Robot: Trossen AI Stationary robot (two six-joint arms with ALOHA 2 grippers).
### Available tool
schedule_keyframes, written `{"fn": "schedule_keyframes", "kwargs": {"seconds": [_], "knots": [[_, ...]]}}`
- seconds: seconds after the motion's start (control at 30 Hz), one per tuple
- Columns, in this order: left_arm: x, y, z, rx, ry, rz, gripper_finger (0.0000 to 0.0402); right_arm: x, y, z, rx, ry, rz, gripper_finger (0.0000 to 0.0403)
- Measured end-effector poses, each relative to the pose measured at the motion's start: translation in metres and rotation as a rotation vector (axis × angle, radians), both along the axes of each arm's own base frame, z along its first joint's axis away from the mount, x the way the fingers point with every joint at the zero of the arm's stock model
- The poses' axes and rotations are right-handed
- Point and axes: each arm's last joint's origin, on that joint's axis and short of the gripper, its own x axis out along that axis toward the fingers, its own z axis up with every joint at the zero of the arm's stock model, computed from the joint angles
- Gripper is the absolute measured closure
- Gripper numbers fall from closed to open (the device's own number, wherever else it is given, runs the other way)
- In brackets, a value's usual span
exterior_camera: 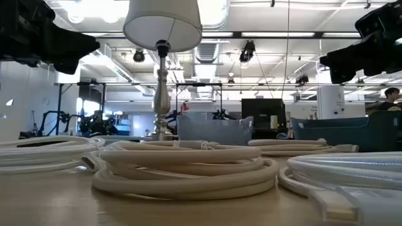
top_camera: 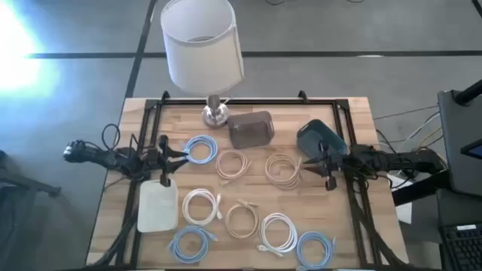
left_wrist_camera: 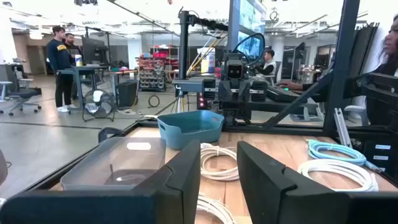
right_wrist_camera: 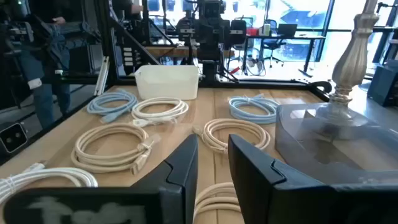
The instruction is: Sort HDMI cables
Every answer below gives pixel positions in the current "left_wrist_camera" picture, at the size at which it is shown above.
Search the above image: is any grey translucent plastic bin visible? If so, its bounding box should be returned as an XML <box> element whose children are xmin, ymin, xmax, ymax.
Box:
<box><xmin>60</xmin><ymin>136</ymin><xmax>168</xmax><ymax>191</ymax></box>

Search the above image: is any black box with white labels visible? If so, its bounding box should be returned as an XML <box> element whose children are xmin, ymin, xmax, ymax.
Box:
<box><xmin>362</xmin><ymin>139</ymin><xmax>398</xmax><ymax>180</ymax></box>

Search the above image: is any light blue HDMI cable coil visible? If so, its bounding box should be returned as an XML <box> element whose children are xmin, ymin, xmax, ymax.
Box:
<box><xmin>307</xmin><ymin>139</ymin><xmax>382</xmax><ymax>173</ymax></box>

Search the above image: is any black overhead camera boom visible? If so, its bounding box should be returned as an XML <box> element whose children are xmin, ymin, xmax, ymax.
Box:
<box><xmin>177</xmin><ymin>10</ymin><xmax>229</xmax><ymax>81</ymax></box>

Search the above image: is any large display screen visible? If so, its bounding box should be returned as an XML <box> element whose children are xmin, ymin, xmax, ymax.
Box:
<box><xmin>226</xmin><ymin>0</ymin><xmax>267</xmax><ymax>63</ymax></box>

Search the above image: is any grey box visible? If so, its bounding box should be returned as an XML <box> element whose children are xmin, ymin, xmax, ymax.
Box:
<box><xmin>172</xmin><ymin>77</ymin><xmax>218</xmax><ymax>94</ymax></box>

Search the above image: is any person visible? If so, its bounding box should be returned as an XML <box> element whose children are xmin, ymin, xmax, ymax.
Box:
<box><xmin>254</xmin><ymin>49</ymin><xmax>277</xmax><ymax>77</ymax></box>
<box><xmin>46</xmin><ymin>25</ymin><xmax>77</xmax><ymax>113</ymax></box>
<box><xmin>276</xmin><ymin>14</ymin><xmax>398</xmax><ymax>125</ymax></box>
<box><xmin>63</xmin><ymin>32</ymin><xmax>84</xmax><ymax>101</ymax></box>

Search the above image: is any black office chair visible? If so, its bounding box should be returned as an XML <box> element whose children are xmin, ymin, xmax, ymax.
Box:
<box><xmin>0</xmin><ymin>80</ymin><xmax>43</xmax><ymax>118</ymax></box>

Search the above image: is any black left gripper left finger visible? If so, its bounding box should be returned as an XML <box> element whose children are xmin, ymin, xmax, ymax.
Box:
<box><xmin>0</xmin><ymin>139</ymin><xmax>201</xmax><ymax>224</ymax></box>

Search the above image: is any black frame handle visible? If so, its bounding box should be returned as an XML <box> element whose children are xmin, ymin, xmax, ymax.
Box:
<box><xmin>98</xmin><ymin>126</ymin><xmax>126</xmax><ymax>144</ymax></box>

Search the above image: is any white aluminium extrusion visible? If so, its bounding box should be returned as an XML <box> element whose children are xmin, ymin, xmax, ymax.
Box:
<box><xmin>333</xmin><ymin>107</ymin><xmax>354</xmax><ymax>149</ymax></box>

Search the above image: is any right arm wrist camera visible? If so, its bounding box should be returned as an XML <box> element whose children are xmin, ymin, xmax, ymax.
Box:
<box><xmin>224</xmin><ymin>60</ymin><xmax>246</xmax><ymax>80</ymax></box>

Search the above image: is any white HDMI cable coil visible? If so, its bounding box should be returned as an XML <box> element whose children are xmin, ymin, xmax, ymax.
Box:
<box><xmin>297</xmin><ymin>158</ymin><xmax>380</xmax><ymax>193</ymax></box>
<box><xmin>195</xmin><ymin>193</ymin><xmax>239</xmax><ymax>224</ymax></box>

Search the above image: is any black computer monitor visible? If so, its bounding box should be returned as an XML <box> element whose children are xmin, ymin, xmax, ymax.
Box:
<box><xmin>81</xmin><ymin>36</ymin><xmax>109</xmax><ymax>65</ymax></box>

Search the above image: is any black speaker box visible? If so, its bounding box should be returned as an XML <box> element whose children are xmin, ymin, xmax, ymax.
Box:
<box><xmin>116</xmin><ymin>79</ymin><xmax>140</xmax><ymax>110</ymax></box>

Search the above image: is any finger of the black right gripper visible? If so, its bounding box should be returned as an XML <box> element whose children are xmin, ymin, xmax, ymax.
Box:
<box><xmin>239</xmin><ymin>80</ymin><xmax>251</xmax><ymax>102</ymax></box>
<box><xmin>219</xmin><ymin>80</ymin><xmax>233</xmax><ymax>102</ymax></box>

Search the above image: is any black panel stack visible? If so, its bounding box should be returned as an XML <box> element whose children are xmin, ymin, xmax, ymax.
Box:
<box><xmin>348</xmin><ymin>21</ymin><xmax>381</xmax><ymax>78</ymax></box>

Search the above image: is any cream braided HDMI cable coil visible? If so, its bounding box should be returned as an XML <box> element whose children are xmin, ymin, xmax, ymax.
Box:
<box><xmin>200</xmin><ymin>142</ymin><xmax>240</xmax><ymax>182</ymax></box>

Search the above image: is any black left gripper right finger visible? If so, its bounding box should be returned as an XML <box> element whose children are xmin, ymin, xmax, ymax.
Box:
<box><xmin>237</xmin><ymin>141</ymin><xmax>398</xmax><ymax>224</ymax></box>

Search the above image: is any parts shelf rack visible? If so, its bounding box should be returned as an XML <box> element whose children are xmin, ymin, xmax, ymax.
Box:
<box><xmin>136</xmin><ymin>51</ymin><xmax>168</xmax><ymax>93</ymax></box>

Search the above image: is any grey standing desk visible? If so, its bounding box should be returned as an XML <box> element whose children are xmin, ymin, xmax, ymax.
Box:
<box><xmin>57</xmin><ymin>64</ymin><xmax>108</xmax><ymax>112</ymax></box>

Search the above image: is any teal blue plastic bin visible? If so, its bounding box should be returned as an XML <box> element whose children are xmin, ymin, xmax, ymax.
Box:
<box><xmin>157</xmin><ymin>110</ymin><xmax>224</xmax><ymax>151</ymax></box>

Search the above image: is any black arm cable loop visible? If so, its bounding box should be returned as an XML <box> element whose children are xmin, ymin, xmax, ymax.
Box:
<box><xmin>231</xmin><ymin>32</ymin><xmax>267</xmax><ymax>68</ymax></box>

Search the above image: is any black floor fan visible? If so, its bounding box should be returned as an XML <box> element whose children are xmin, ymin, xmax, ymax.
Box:
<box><xmin>81</xmin><ymin>89</ymin><xmax>116</xmax><ymax>123</ymax></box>

